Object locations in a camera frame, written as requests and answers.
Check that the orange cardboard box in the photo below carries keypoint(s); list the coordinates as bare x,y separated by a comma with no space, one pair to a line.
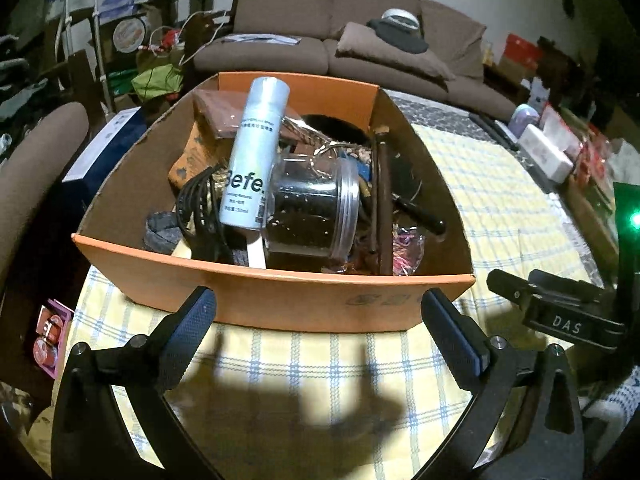
300,300

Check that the brown sofa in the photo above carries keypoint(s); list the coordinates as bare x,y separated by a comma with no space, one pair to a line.
280,10

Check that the yellow plaid tablecloth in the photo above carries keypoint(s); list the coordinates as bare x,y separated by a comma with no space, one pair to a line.
500,200

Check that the white round device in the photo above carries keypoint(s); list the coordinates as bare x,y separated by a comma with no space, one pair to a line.
400,17

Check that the blue and white box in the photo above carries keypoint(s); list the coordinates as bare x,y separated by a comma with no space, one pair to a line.
115,135

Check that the white metal rack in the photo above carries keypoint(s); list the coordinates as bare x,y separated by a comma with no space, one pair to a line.
98,35

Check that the white tissue box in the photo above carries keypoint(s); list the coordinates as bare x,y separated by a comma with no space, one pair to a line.
545,152

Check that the wicker basket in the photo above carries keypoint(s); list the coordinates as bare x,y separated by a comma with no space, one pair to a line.
590,215

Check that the orange and grey knit hat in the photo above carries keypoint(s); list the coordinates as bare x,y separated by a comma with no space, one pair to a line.
192,157

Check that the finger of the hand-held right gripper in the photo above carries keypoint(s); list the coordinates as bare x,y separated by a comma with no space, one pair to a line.
505,285
560,282

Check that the red shoe box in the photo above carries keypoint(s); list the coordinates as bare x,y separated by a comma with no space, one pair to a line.
522,47

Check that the grey patterned tablecloth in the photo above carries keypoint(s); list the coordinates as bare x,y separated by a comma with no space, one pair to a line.
435,115

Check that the brown cushion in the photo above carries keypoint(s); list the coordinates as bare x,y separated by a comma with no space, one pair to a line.
380,55

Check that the brown armchair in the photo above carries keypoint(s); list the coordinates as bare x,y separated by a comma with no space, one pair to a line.
35,160

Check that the round printed tin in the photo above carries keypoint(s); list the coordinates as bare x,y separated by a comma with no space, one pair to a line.
130,35

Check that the person's right hand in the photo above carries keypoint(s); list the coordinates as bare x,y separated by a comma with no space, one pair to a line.
617,395

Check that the pink packaged jars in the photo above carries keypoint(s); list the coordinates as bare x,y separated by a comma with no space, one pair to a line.
50,335

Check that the white plastic bag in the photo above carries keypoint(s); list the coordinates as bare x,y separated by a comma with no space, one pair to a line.
562,127

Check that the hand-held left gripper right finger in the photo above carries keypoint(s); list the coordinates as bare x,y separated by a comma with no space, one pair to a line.
465,345

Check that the green bag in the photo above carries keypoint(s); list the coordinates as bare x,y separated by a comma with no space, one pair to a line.
155,82

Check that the brown leather wallet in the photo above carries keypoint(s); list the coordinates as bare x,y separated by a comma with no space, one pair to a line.
215,110

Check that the white papers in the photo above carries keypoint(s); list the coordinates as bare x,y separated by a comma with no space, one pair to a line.
260,37

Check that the lilac round lamp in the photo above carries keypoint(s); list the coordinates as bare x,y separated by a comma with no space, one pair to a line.
522,117

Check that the pale blue spray can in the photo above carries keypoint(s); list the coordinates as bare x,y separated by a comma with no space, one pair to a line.
250,160

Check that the black remote control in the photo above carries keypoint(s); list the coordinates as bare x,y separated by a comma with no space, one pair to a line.
492,130

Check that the red snack packets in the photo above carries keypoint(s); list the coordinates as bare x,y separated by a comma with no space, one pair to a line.
595,160

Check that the black cloth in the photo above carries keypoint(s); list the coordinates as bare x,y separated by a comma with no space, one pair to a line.
412,46

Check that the clear plastic jar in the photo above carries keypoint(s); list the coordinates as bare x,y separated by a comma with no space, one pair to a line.
310,210

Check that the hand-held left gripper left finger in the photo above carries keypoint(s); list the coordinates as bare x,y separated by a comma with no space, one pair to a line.
185,340

